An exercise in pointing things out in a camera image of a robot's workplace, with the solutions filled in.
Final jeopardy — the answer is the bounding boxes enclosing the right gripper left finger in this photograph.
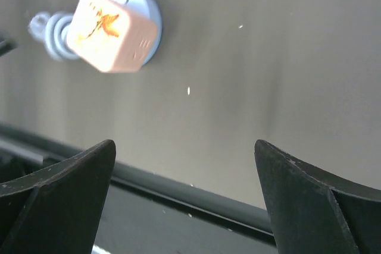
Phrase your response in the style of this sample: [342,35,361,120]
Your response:
[1,140,116,253]

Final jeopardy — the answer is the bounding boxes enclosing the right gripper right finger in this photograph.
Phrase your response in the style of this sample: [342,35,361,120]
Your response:
[254,140,380,253]

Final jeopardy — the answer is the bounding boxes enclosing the pink cube plug adapter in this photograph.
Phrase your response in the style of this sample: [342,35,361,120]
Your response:
[66,0,158,73]

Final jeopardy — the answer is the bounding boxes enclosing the round light blue socket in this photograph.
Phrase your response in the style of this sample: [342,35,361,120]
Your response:
[86,0,163,66]

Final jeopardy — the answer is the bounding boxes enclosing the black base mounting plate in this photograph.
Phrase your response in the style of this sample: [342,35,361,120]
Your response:
[1,125,277,253]

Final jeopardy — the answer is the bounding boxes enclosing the light blue coiled cable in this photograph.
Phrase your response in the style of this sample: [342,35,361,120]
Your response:
[28,11,80,62]

